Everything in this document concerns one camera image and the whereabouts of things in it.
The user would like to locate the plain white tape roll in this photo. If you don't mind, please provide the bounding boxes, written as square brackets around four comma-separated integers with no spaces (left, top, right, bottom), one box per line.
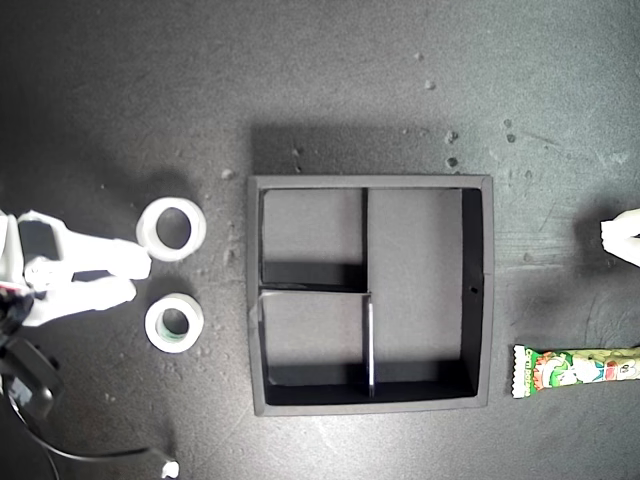
[135,197,208,263]

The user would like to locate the white tape roll green core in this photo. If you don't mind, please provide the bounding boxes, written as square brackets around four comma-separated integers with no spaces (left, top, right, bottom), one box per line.
[144,293,204,355]

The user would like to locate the green printed snack bar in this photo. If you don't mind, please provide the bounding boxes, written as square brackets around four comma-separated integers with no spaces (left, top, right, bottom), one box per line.
[512,343,640,400]

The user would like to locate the black compartment tray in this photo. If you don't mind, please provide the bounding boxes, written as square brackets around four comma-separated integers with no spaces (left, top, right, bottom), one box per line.
[246,173,495,417]

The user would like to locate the small black camera box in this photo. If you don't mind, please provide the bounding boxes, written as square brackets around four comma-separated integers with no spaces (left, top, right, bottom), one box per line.
[0,337,64,419]

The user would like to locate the thin black cable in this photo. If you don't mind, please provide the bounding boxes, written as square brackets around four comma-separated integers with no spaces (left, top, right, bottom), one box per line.
[9,394,166,464]

